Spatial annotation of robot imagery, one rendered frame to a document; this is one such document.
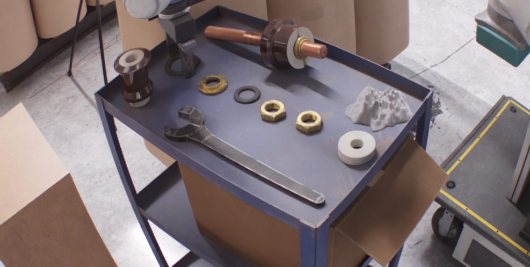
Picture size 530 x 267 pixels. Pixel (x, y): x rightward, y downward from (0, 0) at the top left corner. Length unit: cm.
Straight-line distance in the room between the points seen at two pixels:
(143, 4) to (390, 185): 59
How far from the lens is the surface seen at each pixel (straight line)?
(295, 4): 191
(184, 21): 122
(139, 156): 246
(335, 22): 205
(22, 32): 308
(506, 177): 190
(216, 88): 125
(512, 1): 107
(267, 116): 116
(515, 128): 211
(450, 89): 274
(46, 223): 115
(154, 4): 99
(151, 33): 166
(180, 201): 154
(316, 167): 107
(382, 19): 235
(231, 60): 134
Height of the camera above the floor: 164
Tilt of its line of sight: 40 degrees down
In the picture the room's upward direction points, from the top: 5 degrees counter-clockwise
